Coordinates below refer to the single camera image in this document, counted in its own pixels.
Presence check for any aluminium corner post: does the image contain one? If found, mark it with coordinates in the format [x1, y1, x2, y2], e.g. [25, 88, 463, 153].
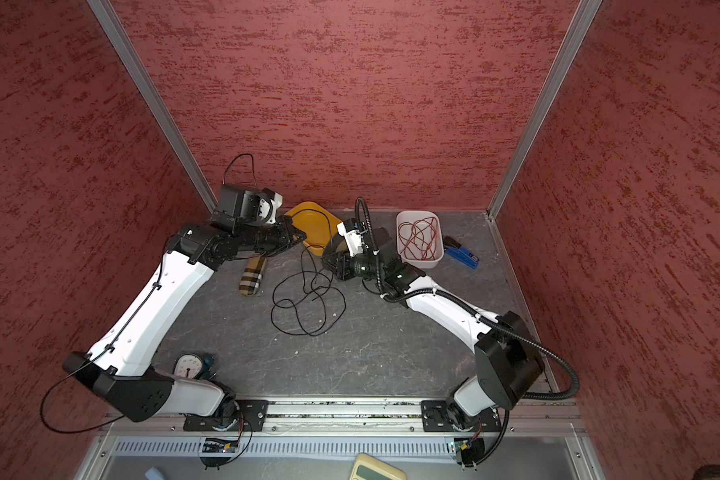
[487, 0, 602, 222]
[87, 0, 217, 211]

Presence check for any blue stapler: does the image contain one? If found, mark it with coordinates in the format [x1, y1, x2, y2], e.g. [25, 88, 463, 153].
[443, 236, 480, 269]

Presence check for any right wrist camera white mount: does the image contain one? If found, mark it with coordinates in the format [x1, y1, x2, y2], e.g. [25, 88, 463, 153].
[337, 218, 372, 257]

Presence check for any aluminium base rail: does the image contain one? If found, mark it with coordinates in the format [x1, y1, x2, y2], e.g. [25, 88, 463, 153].
[91, 397, 591, 464]

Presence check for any yellow plastic tub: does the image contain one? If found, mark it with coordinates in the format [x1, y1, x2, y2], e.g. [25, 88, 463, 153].
[286, 202, 341, 257]

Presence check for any grey perforated cable spool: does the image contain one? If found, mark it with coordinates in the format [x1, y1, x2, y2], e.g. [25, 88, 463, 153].
[321, 233, 352, 281]

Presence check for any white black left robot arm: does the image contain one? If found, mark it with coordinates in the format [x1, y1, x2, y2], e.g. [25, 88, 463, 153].
[63, 216, 307, 431]

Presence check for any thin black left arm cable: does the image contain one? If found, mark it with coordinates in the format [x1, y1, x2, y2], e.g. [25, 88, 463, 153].
[39, 153, 257, 435]

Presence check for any red cable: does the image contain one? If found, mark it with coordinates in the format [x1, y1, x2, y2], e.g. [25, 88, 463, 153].
[397, 217, 441, 261]

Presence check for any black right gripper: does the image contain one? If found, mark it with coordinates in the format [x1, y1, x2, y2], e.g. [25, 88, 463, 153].
[322, 248, 386, 281]

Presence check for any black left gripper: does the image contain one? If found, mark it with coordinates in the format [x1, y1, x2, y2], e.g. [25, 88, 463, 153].
[236, 215, 307, 255]

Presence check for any beige device at bottom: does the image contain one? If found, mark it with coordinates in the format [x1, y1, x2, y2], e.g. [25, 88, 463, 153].
[349, 454, 408, 480]

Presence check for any black corrugated cable conduit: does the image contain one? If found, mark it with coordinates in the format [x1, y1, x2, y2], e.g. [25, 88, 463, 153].
[353, 197, 580, 401]

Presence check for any white plastic tray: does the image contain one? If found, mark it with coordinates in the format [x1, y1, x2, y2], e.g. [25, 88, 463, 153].
[395, 210, 444, 270]

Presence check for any aluminium corner post left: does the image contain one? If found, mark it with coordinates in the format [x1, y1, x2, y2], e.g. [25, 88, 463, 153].
[87, 0, 217, 211]

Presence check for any aluminium corner post right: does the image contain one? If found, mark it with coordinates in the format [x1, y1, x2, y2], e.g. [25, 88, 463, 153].
[487, 0, 602, 222]

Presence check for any plaid fabric glasses case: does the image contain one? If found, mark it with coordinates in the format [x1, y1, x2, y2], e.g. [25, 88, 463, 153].
[238, 256, 267, 297]

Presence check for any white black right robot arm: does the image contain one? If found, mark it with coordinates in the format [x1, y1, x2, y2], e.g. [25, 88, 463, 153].
[322, 252, 545, 430]

